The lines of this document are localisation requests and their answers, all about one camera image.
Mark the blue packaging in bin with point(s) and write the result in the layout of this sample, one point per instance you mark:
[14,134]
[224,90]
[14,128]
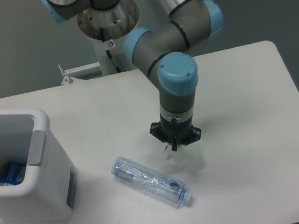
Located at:
[12,174]

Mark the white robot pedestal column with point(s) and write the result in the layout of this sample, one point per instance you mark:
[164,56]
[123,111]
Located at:
[108,29]

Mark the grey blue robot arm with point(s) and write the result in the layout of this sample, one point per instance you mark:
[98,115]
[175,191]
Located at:
[161,55]

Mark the white trash can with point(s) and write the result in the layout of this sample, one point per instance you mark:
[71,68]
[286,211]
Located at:
[37,177]

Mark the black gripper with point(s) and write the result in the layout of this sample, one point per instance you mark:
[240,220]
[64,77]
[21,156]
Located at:
[175,132]

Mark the white paper wrapper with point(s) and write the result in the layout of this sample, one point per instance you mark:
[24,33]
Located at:
[190,158]

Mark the clear plastic water bottle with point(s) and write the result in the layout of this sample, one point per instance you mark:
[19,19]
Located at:
[159,184]

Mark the white pedestal base frame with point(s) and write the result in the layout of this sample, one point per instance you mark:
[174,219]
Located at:
[83,70]

